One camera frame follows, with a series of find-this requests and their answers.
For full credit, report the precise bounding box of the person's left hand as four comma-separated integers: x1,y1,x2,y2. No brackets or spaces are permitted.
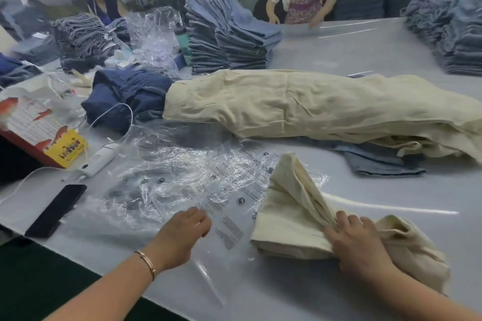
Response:
145,207,212,273

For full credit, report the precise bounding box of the person's right hand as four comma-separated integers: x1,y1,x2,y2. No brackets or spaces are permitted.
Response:
323,211,397,284

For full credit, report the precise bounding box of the printed clear plastic bag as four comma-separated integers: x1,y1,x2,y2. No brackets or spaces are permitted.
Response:
177,178,273,306

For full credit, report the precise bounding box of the cream garment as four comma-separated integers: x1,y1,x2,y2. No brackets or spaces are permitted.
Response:
250,152,451,295

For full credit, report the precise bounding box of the person's left forearm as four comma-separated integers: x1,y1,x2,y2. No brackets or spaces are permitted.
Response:
43,255,163,321

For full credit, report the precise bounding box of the person's right forearm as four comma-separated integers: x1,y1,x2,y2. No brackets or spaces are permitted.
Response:
354,266,482,321

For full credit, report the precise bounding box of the pile of clear plastic bags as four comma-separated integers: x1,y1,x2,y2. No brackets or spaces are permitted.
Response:
87,125,332,257

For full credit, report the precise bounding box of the blue denim garment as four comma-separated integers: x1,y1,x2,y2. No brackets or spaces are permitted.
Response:
297,136,427,177

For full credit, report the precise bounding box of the white power bank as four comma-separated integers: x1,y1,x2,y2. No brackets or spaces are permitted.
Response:
77,146,118,178

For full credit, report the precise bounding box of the pile of cream garments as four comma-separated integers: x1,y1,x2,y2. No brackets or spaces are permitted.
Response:
163,69,482,165

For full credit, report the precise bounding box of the black smartphone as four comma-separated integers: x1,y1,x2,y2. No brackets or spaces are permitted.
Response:
24,184,88,239

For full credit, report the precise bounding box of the dark blue jeans bundle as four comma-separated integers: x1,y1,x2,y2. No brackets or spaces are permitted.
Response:
81,69,174,134

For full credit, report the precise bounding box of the red and yellow box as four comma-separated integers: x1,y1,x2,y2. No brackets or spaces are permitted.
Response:
0,94,89,169

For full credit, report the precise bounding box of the crumpled clear plastic wrap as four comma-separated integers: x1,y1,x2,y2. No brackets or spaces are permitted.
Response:
125,7,190,81

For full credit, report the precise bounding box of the stack of light blue jeans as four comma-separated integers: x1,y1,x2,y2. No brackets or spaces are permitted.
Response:
185,0,283,76

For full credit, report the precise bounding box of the stack of grey jeans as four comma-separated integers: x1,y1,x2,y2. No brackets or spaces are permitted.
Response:
52,12,130,74

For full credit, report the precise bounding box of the blue jeans heap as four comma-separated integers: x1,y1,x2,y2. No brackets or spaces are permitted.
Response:
0,53,43,88

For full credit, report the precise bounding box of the stack of faded blue jeans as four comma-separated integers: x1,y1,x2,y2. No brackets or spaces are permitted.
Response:
400,0,482,77

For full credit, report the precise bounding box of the rose gold bracelet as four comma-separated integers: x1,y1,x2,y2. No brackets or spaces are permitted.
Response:
134,250,156,282

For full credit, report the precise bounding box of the white charging cable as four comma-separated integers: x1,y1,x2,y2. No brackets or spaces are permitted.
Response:
0,103,135,205

